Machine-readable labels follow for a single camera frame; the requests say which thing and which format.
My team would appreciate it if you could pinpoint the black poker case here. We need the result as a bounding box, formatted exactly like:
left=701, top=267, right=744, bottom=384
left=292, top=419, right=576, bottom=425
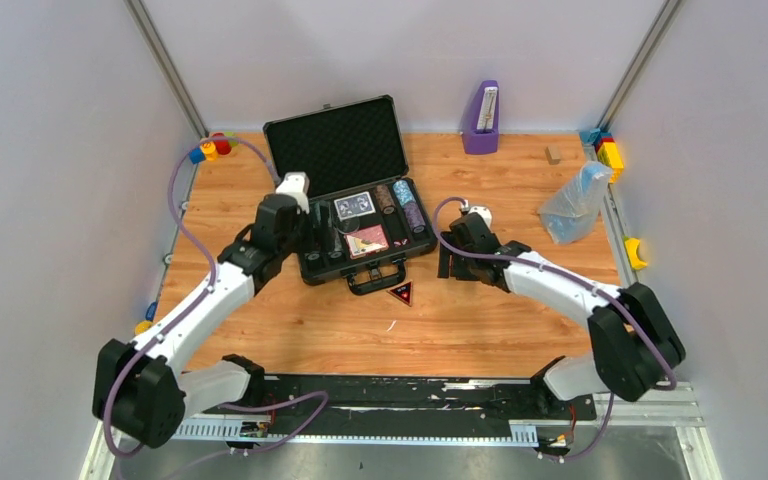
left=263, top=95, right=437, bottom=296

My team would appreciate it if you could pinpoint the light blue chip stack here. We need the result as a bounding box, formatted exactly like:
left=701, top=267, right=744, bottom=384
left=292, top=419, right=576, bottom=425
left=392, top=180, right=417, bottom=210

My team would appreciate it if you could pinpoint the brown chip stack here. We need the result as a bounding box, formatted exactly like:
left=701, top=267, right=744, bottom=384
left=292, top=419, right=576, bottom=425
left=374, top=184, right=396, bottom=215

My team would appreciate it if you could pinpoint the clear round dealer button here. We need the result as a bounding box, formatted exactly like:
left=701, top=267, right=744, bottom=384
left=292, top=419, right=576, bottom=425
left=337, top=219, right=360, bottom=235

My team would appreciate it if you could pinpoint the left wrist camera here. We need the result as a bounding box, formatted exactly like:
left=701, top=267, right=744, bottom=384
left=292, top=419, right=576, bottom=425
left=275, top=172, right=310, bottom=214

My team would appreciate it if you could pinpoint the yellow lego block stack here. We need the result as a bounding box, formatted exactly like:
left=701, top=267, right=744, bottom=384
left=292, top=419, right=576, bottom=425
left=594, top=132, right=625, bottom=184

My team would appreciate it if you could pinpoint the red cylinder block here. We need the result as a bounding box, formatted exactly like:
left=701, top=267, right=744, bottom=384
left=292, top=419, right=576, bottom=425
left=211, top=132, right=232, bottom=156

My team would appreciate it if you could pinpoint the yellow curved block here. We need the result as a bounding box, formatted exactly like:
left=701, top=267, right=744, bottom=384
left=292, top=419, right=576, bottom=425
left=624, top=237, right=648, bottom=271

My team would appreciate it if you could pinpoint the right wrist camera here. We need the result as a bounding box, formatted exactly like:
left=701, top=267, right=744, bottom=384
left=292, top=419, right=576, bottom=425
left=460, top=201, right=493, bottom=229

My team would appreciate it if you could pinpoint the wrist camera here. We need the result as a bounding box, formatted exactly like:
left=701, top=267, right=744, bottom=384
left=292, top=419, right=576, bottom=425
left=275, top=172, right=310, bottom=214
left=460, top=201, right=493, bottom=229

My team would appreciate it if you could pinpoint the blue card deck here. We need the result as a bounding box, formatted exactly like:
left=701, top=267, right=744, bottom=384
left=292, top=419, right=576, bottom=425
left=333, top=191, right=376, bottom=221

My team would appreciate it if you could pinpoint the yellow round disc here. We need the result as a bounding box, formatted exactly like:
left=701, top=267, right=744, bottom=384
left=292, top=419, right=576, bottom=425
left=134, top=320, right=153, bottom=336

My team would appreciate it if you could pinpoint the clear plastic bag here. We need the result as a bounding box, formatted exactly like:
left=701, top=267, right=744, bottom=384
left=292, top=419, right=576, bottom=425
left=538, top=161, right=614, bottom=245

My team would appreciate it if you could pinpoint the green cylinder block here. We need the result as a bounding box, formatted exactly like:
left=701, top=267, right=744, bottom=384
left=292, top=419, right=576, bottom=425
left=225, top=132, right=239, bottom=148

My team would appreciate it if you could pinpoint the yellow cylinder block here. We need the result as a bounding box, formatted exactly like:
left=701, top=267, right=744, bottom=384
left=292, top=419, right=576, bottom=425
left=199, top=141, right=219, bottom=161

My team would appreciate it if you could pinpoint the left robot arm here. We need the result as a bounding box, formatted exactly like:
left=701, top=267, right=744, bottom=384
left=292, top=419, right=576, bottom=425
left=92, top=192, right=309, bottom=457

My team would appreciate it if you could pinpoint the purple metronome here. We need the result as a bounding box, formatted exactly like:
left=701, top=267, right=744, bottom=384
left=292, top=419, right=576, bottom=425
left=461, top=80, right=500, bottom=155

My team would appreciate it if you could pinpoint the black red triangle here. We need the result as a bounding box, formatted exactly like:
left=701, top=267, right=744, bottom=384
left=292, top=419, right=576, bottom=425
left=388, top=281, right=413, bottom=307

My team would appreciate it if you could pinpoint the small wooden block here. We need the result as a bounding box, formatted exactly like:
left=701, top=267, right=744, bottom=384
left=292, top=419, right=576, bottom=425
left=545, top=145, right=562, bottom=165

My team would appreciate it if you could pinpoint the red card deck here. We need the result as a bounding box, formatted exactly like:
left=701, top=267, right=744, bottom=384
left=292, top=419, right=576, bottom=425
left=344, top=225, right=389, bottom=259

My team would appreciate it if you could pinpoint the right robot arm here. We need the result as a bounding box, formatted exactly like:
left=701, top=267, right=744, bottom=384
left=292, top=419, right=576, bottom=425
left=444, top=212, right=686, bottom=418

